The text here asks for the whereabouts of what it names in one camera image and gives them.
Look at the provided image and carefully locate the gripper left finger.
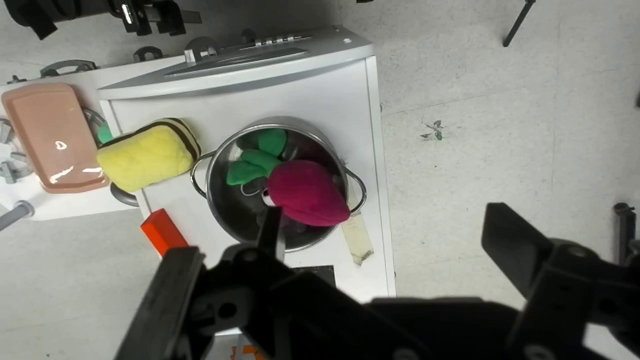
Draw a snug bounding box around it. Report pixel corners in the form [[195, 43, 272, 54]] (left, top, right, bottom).
[[115, 206, 422, 360]]

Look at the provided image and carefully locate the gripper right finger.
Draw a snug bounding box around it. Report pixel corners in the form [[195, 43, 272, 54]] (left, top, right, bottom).
[[481, 202, 640, 360]]

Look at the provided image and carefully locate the steel pot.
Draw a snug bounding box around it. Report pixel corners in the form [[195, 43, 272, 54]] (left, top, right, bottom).
[[190, 116, 367, 253]]

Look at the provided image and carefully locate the toy kitchen sink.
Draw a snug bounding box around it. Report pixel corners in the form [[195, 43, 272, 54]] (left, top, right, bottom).
[[82, 107, 141, 207]]

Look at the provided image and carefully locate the purple radish plushy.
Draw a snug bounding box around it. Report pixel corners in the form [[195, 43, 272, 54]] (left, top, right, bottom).
[[226, 128, 351, 227]]

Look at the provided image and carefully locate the orange block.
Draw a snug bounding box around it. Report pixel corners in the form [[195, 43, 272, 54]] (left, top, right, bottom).
[[140, 209, 190, 258]]

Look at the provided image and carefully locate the yellow plush sponge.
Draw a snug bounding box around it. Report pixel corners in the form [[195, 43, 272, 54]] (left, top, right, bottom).
[[96, 118, 202, 194]]

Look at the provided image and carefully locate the grey toy tap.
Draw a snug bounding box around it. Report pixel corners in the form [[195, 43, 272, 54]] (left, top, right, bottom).
[[0, 200, 35, 232]]

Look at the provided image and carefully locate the strip of clear tape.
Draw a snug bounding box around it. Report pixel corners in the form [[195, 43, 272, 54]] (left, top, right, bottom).
[[341, 212, 375, 266]]

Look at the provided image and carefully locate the pink plastic tray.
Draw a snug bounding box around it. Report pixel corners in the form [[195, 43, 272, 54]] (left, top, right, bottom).
[[1, 82, 110, 194]]

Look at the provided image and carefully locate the grey toy burner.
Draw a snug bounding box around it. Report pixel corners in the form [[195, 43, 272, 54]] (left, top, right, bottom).
[[0, 118, 34, 185]]

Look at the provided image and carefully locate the white toy kitchen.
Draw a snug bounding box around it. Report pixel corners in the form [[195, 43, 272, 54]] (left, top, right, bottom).
[[0, 25, 397, 360]]

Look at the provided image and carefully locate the grey door handle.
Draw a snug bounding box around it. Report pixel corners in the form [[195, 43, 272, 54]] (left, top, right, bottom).
[[40, 59, 98, 78]]

